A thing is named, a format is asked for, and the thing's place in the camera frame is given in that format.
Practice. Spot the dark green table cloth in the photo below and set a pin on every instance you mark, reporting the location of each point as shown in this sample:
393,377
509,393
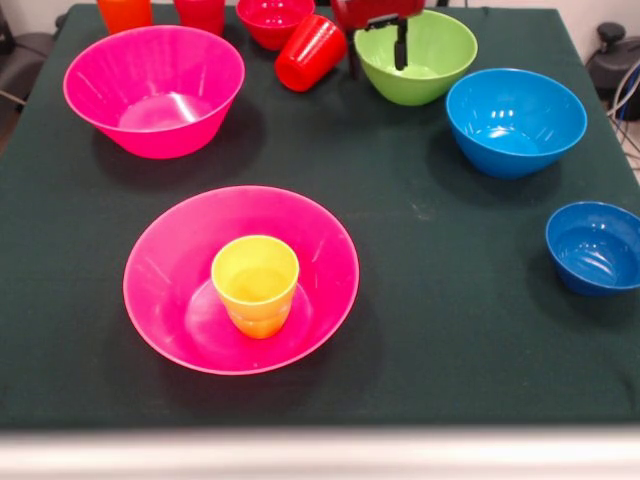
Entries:
450,350

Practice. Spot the orange cup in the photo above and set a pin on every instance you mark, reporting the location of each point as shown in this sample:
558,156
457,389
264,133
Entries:
125,15

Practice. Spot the yellow cup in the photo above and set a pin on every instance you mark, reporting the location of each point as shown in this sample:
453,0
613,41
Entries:
255,300

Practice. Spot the small dark blue bowl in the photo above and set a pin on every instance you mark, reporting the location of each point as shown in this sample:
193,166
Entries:
595,250

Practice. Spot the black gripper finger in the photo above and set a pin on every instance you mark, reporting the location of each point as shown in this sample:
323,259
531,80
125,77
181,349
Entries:
401,47
354,57

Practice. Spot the red cup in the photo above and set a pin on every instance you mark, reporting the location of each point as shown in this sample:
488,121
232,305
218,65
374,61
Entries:
200,15
310,55

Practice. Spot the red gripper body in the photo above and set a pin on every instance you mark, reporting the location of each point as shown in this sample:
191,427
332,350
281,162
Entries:
375,9

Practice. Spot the green bowl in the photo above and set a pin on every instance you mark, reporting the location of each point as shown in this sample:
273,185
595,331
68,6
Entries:
435,60

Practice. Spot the light blue bowl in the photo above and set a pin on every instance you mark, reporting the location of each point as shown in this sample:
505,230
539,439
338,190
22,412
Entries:
515,125

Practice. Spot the large pink bowl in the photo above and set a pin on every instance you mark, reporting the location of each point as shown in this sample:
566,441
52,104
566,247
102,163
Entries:
165,290
150,75

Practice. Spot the small pink bowl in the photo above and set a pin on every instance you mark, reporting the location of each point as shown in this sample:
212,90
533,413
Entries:
272,20

